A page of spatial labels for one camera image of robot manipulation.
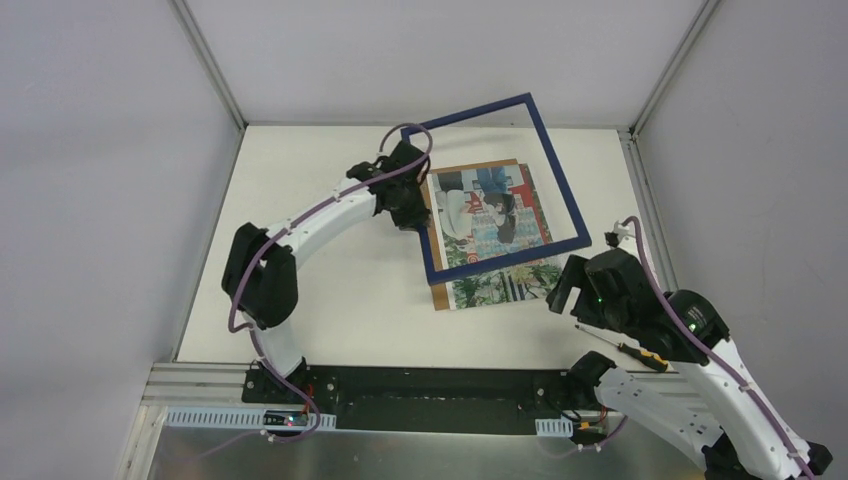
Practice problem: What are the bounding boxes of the yellow black screwdriver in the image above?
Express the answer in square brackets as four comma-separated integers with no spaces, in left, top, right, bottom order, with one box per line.
[575,325,669,373]

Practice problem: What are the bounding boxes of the colourful printed photo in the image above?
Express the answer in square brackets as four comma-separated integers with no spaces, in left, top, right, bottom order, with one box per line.
[425,159,561,311]

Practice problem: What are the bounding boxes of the blue wooden photo frame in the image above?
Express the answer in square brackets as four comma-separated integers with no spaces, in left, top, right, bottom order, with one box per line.
[417,92,592,286]

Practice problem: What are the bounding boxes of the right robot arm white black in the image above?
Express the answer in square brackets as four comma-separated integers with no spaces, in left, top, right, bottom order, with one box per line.
[546,248,833,479]

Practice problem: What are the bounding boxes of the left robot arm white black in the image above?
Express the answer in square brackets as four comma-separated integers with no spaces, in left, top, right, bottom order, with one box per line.
[221,141,430,405]

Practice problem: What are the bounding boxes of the brown fibreboard backing board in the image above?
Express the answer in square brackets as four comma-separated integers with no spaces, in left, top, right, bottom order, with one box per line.
[422,159,523,311]

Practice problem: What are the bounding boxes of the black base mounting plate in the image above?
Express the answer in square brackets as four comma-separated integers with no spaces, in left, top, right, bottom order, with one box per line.
[241,365,609,435]

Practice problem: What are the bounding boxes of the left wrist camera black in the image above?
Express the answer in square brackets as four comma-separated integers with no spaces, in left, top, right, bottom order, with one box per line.
[383,140,430,184]

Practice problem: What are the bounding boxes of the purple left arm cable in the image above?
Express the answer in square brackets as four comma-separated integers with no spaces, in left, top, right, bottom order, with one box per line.
[227,123,435,444]

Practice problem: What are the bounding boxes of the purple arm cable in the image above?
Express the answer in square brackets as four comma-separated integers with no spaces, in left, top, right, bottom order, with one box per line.
[227,123,435,444]
[536,215,816,480]

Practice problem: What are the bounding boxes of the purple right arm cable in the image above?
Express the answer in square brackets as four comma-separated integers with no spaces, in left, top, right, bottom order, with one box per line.
[536,215,816,480]

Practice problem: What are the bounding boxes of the aluminium front rail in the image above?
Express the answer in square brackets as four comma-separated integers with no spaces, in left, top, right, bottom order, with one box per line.
[142,361,737,420]

